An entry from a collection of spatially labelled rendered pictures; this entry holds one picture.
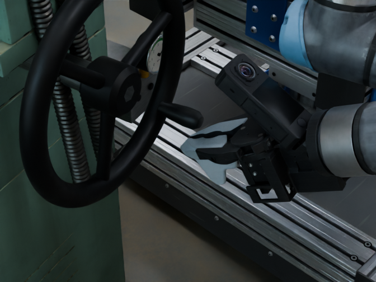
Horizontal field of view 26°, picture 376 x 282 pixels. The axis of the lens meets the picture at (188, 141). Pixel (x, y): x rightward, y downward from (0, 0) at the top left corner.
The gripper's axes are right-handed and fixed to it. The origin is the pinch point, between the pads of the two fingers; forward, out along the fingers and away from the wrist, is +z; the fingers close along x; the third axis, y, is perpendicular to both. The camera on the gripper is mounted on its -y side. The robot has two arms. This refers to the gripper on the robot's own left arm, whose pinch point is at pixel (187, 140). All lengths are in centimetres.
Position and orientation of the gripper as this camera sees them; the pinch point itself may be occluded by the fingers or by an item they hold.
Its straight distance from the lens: 99.1
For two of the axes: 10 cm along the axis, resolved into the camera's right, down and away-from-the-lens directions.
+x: 5.3, -5.5, 6.4
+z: -7.4, 0.8, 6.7
